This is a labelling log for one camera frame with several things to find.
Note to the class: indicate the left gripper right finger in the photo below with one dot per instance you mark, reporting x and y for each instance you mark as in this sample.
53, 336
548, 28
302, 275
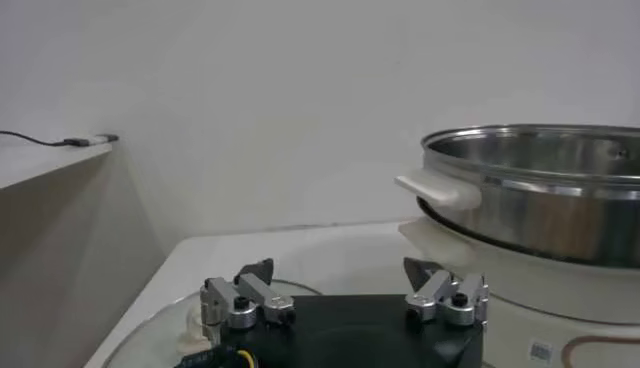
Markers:
435, 290

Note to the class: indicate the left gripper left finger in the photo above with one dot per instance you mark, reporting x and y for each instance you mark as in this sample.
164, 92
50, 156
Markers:
260, 293

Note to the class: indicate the round glass pot lid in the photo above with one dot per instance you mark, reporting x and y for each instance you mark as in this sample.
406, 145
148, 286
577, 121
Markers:
150, 340

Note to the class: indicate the stainless steel steamer basket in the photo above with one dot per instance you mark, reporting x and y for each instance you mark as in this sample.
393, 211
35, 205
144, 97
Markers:
525, 220

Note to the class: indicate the cream electric cooker base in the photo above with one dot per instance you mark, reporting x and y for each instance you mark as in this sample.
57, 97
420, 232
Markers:
525, 300

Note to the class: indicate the white side table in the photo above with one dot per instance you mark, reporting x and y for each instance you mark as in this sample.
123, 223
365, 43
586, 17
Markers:
40, 160

